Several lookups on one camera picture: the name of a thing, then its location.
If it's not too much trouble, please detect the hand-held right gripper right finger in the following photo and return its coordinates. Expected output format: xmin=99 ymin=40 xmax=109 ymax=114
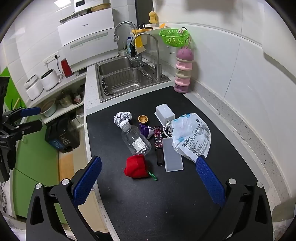
xmin=195 ymin=155 xmax=273 ymax=241

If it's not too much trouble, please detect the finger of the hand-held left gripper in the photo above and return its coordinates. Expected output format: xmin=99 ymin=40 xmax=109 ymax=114
xmin=2 ymin=120 xmax=43 ymax=145
xmin=2 ymin=107 xmax=41 ymax=124

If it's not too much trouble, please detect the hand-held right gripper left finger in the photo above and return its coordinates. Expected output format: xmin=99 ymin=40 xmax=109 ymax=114
xmin=25 ymin=156 xmax=109 ymax=241

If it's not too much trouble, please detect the black trash bin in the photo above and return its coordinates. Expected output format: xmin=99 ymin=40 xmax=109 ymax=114
xmin=45 ymin=117 xmax=80 ymax=153

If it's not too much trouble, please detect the clear plastic lid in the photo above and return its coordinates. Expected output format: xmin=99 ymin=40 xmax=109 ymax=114
xmin=162 ymin=138 xmax=184 ymax=172

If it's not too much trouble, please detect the white printed plastic bag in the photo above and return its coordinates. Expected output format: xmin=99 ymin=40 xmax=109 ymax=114
xmin=171 ymin=113 xmax=211 ymax=163

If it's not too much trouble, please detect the red cloth bag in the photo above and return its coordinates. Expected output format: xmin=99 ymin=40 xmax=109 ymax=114
xmin=123 ymin=155 xmax=158 ymax=181

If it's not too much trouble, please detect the clear plastic bottle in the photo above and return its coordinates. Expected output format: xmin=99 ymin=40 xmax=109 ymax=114
xmin=120 ymin=120 xmax=152 ymax=156

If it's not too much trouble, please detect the dark patterned slim box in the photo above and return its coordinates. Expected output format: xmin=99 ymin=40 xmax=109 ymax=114
xmin=154 ymin=126 xmax=164 ymax=166

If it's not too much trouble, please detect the foil ball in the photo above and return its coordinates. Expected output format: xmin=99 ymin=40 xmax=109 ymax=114
xmin=113 ymin=111 xmax=132 ymax=127

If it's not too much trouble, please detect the pale green bowl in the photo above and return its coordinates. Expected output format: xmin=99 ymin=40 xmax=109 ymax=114
xmin=40 ymin=99 xmax=57 ymax=117

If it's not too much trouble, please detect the white rice cooker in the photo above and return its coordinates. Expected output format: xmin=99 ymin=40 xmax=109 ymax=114
xmin=24 ymin=74 xmax=44 ymax=101
xmin=40 ymin=69 xmax=58 ymax=91

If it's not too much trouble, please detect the green cabinet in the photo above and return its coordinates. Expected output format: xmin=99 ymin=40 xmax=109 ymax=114
xmin=0 ymin=67 xmax=63 ymax=223

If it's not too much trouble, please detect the metal pot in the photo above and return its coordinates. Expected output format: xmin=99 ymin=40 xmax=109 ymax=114
xmin=57 ymin=91 xmax=72 ymax=108

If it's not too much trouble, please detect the red kettle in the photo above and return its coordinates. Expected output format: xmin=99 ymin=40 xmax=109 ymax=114
xmin=60 ymin=58 xmax=73 ymax=78

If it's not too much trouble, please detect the black counter mat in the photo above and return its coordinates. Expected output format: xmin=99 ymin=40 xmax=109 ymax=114
xmin=86 ymin=86 xmax=272 ymax=241

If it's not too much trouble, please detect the white knotted ribbon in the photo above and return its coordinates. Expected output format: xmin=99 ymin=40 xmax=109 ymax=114
xmin=163 ymin=120 xmax=174 ymax=138

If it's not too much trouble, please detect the purple crumpled wrapper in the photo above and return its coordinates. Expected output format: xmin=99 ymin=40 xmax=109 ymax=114
xmin=139 ymin=124 xmax=154 ymax=139

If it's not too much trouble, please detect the white plastic container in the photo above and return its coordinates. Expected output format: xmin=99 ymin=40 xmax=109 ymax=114
xmin=154 ymin=103 xmax=175 ymax=125

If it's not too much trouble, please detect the white countertop dishwasher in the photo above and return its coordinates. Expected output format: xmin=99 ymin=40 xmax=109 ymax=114
xmin=57 ymin=9 xmax=119 ymax=72

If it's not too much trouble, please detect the stainless steel sink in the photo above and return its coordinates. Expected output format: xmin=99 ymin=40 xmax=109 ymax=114
xmin=95 ymin=56 xmax=171 ymax=104

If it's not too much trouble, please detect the pastel stacked container tower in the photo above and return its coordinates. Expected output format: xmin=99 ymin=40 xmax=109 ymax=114
xmin=174 ymin=47 xmax=194 ymax=94

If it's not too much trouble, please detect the white box appliance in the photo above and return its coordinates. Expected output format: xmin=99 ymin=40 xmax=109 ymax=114
xmin=74 ymin=0 xmax=110 ymax=14

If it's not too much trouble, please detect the tall chrome faucet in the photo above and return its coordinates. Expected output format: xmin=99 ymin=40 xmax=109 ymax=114
xmin=113 ymin=21 xmax=144 ymax=68

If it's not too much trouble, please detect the wicker basket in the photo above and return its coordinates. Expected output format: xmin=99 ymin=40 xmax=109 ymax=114
xmin=90 ymin=3 xmax=112 ymax=12

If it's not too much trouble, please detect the yellow sink caddy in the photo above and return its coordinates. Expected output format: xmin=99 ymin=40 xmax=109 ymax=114
xmin=132 ymin=23 xmax=172 ymax=54

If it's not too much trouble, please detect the slim chrome faucet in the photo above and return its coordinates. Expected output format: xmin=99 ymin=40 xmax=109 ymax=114
xmin=132 ymin=33 xmax=162 ymax=81

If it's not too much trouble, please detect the green plastic basket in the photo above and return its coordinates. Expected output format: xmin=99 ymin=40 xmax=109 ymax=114
xmin=159 ymin=28 xmax=191 ymax=48

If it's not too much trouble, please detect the white wall socket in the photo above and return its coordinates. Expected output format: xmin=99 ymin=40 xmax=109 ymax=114
xmin=44 ymin=52 xmax=60 ymax=64

